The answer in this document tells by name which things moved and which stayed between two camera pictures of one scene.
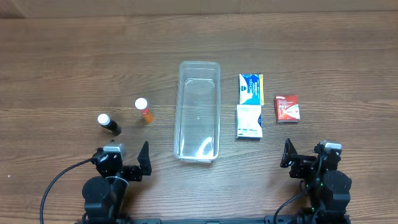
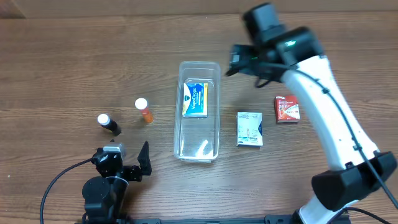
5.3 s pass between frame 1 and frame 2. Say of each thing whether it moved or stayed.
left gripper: stayed
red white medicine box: stayed
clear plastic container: stayed
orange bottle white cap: stayed
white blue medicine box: moved
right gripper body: moved
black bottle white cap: stayed
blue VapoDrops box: moved
